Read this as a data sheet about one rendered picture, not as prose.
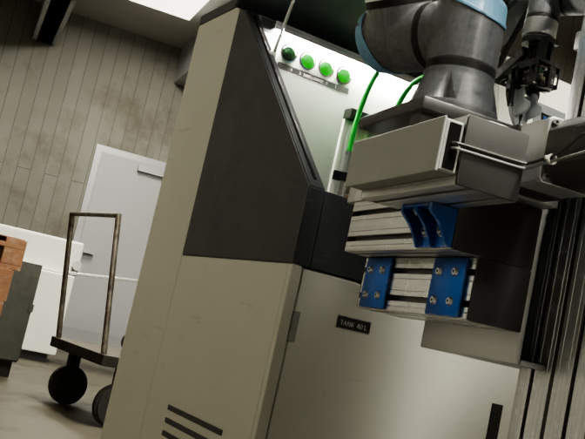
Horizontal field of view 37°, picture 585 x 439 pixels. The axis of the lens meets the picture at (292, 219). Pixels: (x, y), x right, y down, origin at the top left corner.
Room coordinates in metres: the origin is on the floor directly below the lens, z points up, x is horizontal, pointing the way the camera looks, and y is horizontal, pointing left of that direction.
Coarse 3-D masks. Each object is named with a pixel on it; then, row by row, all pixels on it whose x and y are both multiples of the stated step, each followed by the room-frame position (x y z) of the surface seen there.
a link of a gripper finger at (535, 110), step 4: (528, 96) 1.94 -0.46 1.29; (532, 96) 1.93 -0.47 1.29; (536, 96) 1.92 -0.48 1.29; (528, 100) 1.94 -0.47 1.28; (532, 100) 1.93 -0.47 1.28; (536, 100) 1.92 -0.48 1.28; (532, 104) 1.93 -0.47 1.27; (536, 104) 1.92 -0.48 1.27; (532, 108) 1.93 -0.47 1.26; (536, 108) 1.92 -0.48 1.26; (540, 108) 1.91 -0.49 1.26; (524, 112) 1.94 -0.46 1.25; (528, 112) 1.93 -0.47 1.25; (532, 112) 1.92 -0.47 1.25; (536, 112) 1.91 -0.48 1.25; (540, 112) 1.90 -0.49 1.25; (520, 116) 1.94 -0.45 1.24; (524, 116) 1.94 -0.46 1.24; (528, 116) 1.93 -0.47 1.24; (532, 116) 1.92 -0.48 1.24; (536, 116) 1.91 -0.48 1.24; (520, 120) 1.94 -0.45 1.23; (524, 120) 1.94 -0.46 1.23; (524, 124) 1.94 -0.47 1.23
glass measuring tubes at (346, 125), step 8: (344, 112) 2.38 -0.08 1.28; (352, 112) 2.35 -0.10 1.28; (344, 120) 2.38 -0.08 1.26; (352, 120) 2.37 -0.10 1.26; (344, 128) 2.38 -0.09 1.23; (344, 136) 2.38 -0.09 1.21; (360, 136) 2.38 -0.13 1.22; (368, 136) 2.40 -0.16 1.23; (344, 144) 2.38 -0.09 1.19; (336, 152) 2.38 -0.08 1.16; (344, 152) 2.37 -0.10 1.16; (336, 160) 2.38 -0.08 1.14; (336, 168) 2.38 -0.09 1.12; (328, 184) 2.39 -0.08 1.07; (336, 184) 2.37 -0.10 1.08; (336, 192) 2.37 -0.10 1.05; (344, 192) 2.40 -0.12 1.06
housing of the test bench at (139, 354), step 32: (224, 32) 2.31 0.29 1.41; (192, 64) 2.47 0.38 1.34; (224, 64) 2.27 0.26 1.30; (192, 96) 2.42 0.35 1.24; (192, 128) 2.37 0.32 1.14; (192, 160) 2.32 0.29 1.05; (160, 192) 2.48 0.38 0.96; (192, 192) 2.27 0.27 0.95; (160, 224) 2.43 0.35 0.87; (160, 256) 2.38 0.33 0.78; (160, 288) 2.33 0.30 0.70; (160, 320) 2.29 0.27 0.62; (128, 352) 2.44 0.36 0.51; (128, 384) 2.39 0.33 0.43; (128, 416) 2.34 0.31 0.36
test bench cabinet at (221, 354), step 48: (192, 288) 2.15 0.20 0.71; (240, 288) 1.92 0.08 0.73; (288, 288) 1.74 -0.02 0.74; (192, 336) 2.09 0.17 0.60; (240, 336) 1.88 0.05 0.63; (192, 384) 2.04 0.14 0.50; (240, 384) 1.84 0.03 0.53; (144, 432) 2.23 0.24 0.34; (192, 432) 1.98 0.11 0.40; (240, 432) 1.80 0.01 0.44
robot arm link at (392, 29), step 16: (368, 0) 1.46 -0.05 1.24; (384, 0) 1.44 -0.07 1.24; (400, 0) 1.43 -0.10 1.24; (416, 0) 1.44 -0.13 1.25; (368, 16) 1.48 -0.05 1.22; (384, 16) 1.45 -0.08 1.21; (400, 16) 1.44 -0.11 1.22; (368, 32) 1.49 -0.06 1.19; (384, 32) 1.46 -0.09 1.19; (400, 32) 1.44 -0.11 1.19; (368, 48) 1.50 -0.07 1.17; (384, 48) 1.47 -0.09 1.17; (400, 48) 1.45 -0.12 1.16; (368, 64) 1.53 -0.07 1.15; (384, 64) 1.50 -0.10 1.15; (400, 64) 1.48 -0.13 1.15; (416, 64) 1.46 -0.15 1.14
